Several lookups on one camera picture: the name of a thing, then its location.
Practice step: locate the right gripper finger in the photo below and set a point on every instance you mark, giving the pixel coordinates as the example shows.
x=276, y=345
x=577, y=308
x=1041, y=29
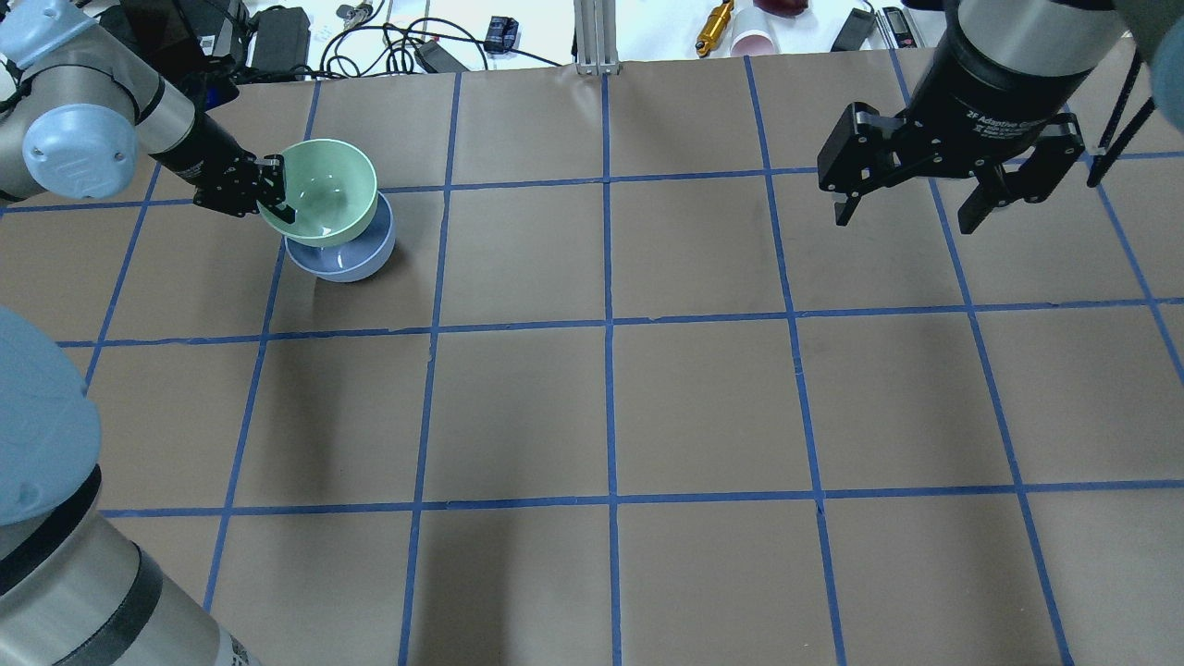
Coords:
x=1053, y=152
x=866, y=152

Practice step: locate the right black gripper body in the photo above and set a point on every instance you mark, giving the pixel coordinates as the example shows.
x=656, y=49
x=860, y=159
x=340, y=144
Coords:
x=999, y=97

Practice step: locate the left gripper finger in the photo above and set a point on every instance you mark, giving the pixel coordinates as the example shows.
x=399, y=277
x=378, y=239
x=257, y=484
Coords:
x=269, y=188

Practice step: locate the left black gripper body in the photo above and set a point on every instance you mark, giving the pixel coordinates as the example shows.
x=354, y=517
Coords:
x=205, y=151

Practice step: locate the green bowl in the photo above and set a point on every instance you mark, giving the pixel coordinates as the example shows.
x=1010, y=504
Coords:
x=332, y=185

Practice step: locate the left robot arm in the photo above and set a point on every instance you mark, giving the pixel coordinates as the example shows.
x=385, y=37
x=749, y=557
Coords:
x=85, y=109

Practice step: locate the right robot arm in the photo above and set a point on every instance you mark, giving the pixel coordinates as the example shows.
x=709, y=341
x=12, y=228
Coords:
x=1061, y=38

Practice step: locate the blue bowl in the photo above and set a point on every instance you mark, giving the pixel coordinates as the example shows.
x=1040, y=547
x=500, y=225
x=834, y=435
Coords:
x=354, y=260

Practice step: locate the black smartphone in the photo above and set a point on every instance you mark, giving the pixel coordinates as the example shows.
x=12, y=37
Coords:
x=855, y=31

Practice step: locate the black power adapter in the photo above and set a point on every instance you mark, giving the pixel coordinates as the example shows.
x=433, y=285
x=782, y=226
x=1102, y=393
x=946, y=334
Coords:
x=281, y=43

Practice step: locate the pink cup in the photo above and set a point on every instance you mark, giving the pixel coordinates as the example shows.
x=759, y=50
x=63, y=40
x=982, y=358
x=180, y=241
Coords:
x=753, y=42

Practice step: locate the red mango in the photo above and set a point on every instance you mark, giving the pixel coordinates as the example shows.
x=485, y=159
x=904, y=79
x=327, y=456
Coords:
x=785, y=9

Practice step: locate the gold yellow tool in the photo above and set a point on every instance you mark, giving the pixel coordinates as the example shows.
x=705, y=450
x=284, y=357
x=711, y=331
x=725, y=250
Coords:
x=713, y=28

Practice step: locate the aluminium frame post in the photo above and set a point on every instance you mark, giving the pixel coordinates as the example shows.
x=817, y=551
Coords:
x=595, y=33

